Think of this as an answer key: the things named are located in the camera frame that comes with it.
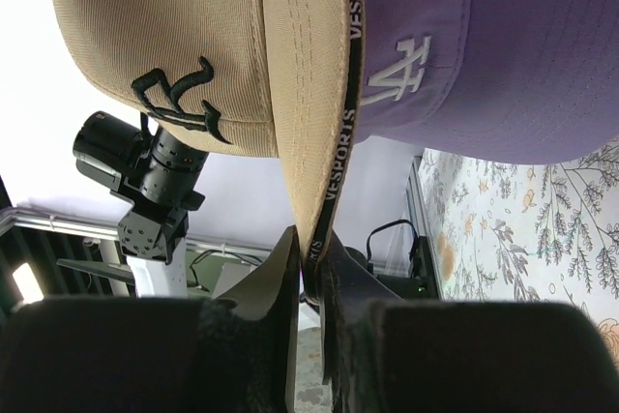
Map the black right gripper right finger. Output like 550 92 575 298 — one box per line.
319 239 618 412

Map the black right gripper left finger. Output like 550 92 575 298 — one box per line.
1 227 300 412

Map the beige sport cap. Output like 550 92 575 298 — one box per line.
52 0 365 298

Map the purple cap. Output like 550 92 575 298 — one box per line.
356 0 618 164

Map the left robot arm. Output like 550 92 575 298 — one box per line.
73 111 208 298

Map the aluminium mounting rail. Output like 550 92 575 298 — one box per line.
1 207 273 263

